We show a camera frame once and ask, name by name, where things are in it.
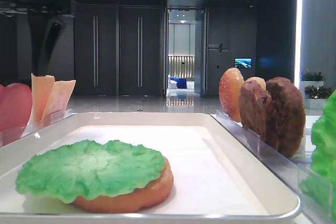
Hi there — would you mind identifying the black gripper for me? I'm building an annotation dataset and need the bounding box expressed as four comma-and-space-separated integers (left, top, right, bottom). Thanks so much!
1, 0, 76, 76

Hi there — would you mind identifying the red tomato slice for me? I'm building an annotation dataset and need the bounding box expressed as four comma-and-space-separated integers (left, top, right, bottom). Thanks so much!
1, 83, 33, 132

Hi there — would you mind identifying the orange cheese slice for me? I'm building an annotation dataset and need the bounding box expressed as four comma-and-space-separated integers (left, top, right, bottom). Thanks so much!
31, 73, 55, 123

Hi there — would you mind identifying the pale yellow cheese slice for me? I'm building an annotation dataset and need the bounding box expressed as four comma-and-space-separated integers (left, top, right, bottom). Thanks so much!
42, 80, 76, 119

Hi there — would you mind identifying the green lettuce leaf on bun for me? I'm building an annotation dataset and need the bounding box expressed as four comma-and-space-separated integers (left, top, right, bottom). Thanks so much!
15, 140, 165, 203

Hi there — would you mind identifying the dark brown meat patty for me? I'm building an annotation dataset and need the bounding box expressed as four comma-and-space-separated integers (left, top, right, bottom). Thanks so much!
266, 77, 306, 157

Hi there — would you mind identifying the green lettuce leaf in holder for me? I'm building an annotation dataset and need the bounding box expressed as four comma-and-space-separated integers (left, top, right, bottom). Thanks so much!
300, 94, 335, 208

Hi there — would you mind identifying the dark double door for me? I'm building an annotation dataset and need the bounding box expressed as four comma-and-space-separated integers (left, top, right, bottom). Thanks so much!
75, 5, 165, 96

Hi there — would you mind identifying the blue sofa in hallway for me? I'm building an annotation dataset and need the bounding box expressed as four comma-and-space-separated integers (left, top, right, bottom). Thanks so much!
169, 77, 187, 89

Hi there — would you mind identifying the orange bun half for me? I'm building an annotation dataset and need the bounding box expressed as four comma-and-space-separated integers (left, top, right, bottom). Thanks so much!
219, 68, 244, 122

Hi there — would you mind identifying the bottom bun slice on tray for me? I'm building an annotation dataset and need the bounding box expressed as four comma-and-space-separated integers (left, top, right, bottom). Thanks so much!
72, 159, 174, 214

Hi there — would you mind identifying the tan bun half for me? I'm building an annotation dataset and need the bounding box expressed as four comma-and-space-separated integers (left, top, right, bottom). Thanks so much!
246, 77, 266, 90

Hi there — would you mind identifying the white rectangular metal tray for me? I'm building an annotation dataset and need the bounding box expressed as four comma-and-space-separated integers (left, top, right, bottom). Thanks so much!
1, 112, 301, 223

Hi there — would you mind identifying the white planter with flowers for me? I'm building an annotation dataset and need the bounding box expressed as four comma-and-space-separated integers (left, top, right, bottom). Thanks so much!
299, 69, 333, 109

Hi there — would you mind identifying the clear acrylic left rail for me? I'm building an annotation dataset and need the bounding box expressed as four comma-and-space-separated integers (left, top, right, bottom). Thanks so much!
1, 109, 73, 147

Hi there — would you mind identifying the clear acrylic rail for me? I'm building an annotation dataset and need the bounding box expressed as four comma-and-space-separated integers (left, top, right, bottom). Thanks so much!
213, 111, 335, 223
1, 109, 73, 147

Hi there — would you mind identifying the wall mounted display screen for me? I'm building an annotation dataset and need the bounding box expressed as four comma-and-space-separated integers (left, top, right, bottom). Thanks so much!
235, 58, 252, 68

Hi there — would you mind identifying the clear acrylic right rail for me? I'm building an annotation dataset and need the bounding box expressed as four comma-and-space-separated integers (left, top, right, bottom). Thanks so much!
213, 111, 335, 223

